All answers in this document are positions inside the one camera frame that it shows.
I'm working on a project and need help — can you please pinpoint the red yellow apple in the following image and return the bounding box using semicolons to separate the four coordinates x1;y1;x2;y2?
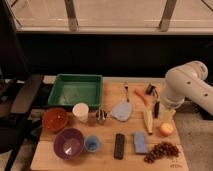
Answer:
159;123;174;137

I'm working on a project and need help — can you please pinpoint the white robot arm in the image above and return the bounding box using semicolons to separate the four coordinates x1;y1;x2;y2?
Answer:
160;61;213;121

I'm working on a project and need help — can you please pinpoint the purple bowl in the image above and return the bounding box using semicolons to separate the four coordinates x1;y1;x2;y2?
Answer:
53;128;84;160

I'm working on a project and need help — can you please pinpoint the red orange bowl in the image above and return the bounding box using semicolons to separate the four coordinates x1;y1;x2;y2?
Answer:
42;108;68;132

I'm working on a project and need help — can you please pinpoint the orange carrot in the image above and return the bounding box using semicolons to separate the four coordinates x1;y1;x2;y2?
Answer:
134;90;148;106

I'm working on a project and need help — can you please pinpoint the bunch of red grapes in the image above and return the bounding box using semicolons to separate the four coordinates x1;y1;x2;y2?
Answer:
144;142;180;163

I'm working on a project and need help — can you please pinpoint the blue sponge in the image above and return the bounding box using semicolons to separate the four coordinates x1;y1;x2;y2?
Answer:
133;132;148;154

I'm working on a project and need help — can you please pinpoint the black remote control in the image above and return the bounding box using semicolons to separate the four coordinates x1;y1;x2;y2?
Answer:
114;133;125;159

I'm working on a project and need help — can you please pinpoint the small metal cup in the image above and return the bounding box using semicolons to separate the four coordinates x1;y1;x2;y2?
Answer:
96;108;107;124

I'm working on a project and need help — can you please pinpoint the small blue cup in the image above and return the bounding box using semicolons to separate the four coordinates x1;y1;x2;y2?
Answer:
84;135;100;153

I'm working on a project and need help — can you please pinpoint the white paper cup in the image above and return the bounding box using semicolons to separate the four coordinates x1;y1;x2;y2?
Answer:
72;103;89;123

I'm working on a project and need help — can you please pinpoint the green plastic tray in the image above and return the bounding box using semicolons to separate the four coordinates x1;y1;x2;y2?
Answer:
48;74;103;110

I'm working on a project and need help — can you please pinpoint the black office chair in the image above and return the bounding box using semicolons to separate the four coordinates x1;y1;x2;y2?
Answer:
0;75;44;171

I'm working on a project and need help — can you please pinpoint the black handled tool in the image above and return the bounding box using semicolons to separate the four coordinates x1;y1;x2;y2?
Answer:
145;84;160;118

